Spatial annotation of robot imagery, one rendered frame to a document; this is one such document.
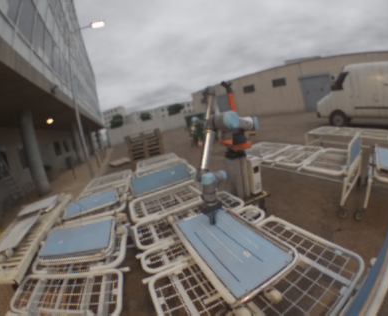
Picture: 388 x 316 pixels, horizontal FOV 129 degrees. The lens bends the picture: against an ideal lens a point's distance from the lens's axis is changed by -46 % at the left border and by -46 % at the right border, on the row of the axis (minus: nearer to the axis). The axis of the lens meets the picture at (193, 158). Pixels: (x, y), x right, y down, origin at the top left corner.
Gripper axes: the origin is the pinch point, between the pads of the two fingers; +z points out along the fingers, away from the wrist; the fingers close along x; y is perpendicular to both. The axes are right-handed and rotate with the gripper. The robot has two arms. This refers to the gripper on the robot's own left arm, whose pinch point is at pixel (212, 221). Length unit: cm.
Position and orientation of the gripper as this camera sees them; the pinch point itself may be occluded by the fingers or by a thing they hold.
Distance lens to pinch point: 111.9
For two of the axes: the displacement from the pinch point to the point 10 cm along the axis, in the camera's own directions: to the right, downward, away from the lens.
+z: 1.3, 9.7, 2.0
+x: 8.9, -2.0, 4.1
